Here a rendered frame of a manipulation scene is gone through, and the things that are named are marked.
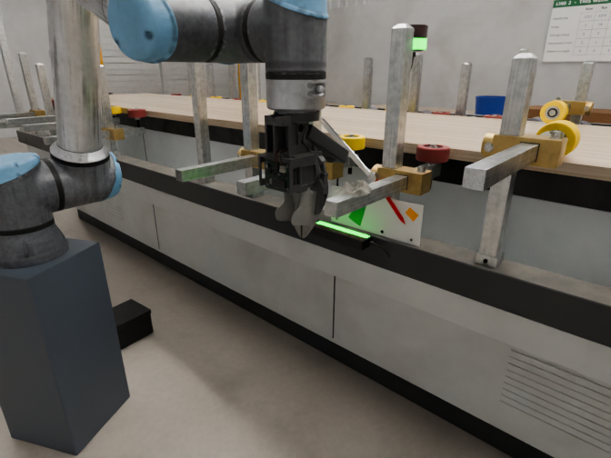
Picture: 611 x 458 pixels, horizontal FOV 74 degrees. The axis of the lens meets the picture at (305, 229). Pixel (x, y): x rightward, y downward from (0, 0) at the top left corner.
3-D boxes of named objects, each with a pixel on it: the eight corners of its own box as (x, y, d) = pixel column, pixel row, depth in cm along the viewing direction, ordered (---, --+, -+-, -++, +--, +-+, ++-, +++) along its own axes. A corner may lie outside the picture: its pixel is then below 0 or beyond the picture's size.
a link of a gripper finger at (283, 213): (270, 240, 70) (268, 187, 67) (294, 230, 74) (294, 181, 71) (284, 244, 68) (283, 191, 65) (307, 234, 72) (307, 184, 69)
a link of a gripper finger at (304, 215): (284, 244, 68) (283, 191, 65) (307, 234, 72) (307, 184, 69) (297, 250, 66) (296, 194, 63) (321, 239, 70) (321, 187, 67)
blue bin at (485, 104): (497, 148, 597) (506, 98, 571) (462, 144, 633) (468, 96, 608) (512, 144, 633) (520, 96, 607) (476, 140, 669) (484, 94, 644)
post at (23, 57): (38, 135, 255) (19, 52, 238) (36, 134, 257) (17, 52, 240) (45, 134, 258) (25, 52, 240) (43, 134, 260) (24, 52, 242)
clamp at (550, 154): (555, 170, 72) (561, 141, 70) (477, 159, 80) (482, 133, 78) (563, 164, 76) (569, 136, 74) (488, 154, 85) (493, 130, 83)
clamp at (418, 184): (419, 196, 91) (422, 174, 90) (368, 185, 100) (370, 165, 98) (431, 191, 95) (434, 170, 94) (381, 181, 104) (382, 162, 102)
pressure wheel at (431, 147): (435, 194, 101) (442, 148, 96) (406, 189, 106) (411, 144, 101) (449, 188, 106) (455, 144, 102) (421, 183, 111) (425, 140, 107)
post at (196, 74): (205, 184, 147) (192, 47, 131) (196, 181, 150) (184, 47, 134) (215, 181, 150) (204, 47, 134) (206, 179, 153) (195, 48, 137)
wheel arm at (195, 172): (183, 185, 107) (181, 169, 105) (175, 183, 109) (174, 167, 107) (296, 159, 137) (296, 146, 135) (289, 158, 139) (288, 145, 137)
